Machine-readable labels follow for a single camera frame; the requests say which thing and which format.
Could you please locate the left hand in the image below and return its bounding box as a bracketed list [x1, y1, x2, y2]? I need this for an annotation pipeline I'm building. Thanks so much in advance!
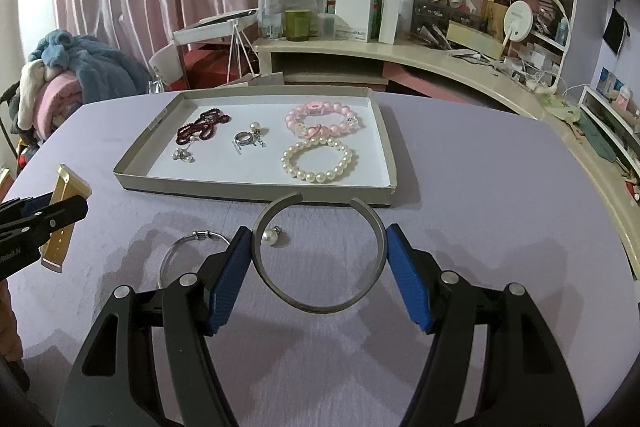
[0, 280, 23, 362]

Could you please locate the dark red bead necklace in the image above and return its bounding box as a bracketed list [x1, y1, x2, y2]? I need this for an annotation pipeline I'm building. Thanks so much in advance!
[174, 107, 232, 148]

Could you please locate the small silver stud earring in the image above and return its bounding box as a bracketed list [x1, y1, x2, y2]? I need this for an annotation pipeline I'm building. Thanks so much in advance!
[171, 146, 194, 164]

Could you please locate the round white vanity mirror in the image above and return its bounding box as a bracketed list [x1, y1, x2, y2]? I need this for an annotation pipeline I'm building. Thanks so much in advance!
[502, 0, 534, 49]

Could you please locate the pearl earring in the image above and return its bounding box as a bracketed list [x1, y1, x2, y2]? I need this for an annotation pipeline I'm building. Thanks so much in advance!
[262, 227, 282, 246]

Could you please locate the pink folded blanket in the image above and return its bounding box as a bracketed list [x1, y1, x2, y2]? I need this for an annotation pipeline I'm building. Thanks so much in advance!
[41, 70, 82, 138]

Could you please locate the green glass candle jar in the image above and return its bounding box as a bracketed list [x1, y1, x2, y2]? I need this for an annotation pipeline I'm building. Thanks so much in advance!
[285, 10, 312, 41]

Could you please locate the beige curved desk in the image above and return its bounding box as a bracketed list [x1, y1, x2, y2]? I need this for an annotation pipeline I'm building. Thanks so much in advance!
[255, 39, 639, 277]

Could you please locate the white paper shopping bag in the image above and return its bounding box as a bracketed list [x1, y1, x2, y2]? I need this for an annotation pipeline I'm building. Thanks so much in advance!
[222, 20, 284, 87]

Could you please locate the white folding stand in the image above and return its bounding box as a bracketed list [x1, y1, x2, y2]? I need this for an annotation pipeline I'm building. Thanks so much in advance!
[171, 6, 260, 88]

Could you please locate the wide silver cuff bracelet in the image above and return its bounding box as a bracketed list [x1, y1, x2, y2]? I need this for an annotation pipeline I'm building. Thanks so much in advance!
[252, 192, 390, 313]

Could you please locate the black pouch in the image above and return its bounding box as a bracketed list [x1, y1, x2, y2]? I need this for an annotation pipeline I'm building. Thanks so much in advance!
[603, 0, 630, 55]

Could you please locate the white rectangular box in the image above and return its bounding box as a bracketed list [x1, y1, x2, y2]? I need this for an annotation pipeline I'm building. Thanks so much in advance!
[335, 0, 373, 42]

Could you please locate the thin silver bangle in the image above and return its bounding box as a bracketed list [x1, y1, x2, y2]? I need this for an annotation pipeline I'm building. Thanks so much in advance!
[156, 230, 230, 288]

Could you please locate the grey cardboard tray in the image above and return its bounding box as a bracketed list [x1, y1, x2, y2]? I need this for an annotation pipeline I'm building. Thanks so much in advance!
[114, 86, 397, 206]

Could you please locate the white pearl bracelet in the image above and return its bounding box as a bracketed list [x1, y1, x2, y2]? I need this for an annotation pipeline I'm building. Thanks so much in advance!
[278, 134, 357, 184]

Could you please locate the silver ring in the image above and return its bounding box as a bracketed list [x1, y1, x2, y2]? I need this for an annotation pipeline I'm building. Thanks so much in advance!
[231, 129, 268, 155]

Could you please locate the white lotion bottle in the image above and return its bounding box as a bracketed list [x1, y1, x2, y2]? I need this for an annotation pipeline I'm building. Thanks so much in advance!
[398, 0, 414, 39]

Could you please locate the pink bead bracelet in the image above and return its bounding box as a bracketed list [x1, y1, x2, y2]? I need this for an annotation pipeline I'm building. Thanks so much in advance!
[284, 100, 365, 141]

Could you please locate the blue fleece blanket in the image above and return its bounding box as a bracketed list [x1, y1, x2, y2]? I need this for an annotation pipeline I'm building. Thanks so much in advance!
[28, 29, 152, 104]

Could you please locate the black makeup organizer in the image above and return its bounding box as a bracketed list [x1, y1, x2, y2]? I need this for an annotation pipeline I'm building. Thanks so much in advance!
[411, 0, 486, 39]

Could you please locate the tall white carton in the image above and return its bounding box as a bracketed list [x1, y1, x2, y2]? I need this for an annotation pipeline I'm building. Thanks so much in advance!
[378, 0, 400, 46]

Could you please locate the green paper fan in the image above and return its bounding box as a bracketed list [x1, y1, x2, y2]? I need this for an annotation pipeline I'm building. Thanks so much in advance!
[540, 95, 582, 124]

